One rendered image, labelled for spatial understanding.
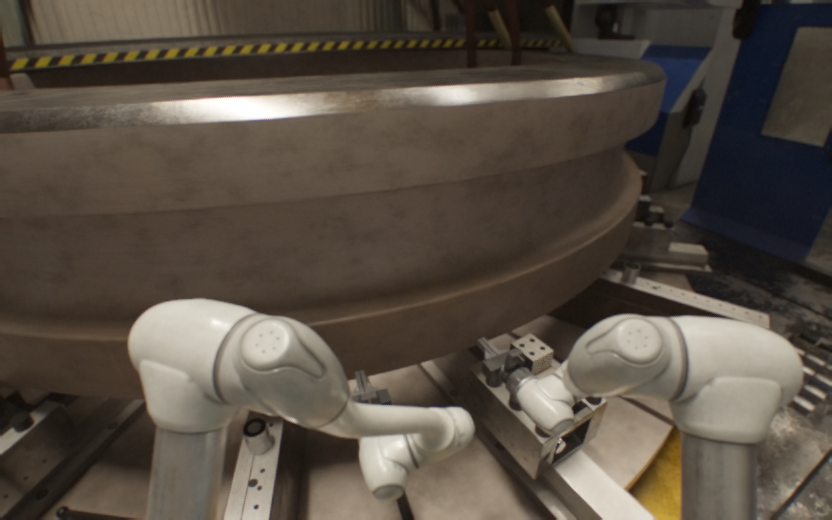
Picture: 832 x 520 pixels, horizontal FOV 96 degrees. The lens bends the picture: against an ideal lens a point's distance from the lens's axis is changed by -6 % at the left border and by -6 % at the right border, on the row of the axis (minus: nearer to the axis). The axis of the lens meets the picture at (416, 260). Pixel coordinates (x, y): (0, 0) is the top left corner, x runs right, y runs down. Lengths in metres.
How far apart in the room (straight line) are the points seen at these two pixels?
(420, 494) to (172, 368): 1.36
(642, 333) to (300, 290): 1.01
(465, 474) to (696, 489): 1.23
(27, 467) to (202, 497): 1.47
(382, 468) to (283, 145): 0.80
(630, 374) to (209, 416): 0.59
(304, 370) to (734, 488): 0.62
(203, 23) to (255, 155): 3.13
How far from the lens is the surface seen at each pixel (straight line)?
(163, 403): 0.66
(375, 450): 1.06
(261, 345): 0.52
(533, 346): 1.66
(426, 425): 0.91
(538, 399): 1.20
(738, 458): 0.77
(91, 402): 2.42
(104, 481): 2.27
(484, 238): 1.52
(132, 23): 4.16
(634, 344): 0.64
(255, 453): 1.55
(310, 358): 0.53
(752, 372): 0.74
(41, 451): 2.16
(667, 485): 2.50
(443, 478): 1.87
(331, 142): 1.06
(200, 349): 0.60
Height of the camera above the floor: 1.89
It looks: 29 degrees down
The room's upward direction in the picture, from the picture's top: 1 degrees counter-clockwise
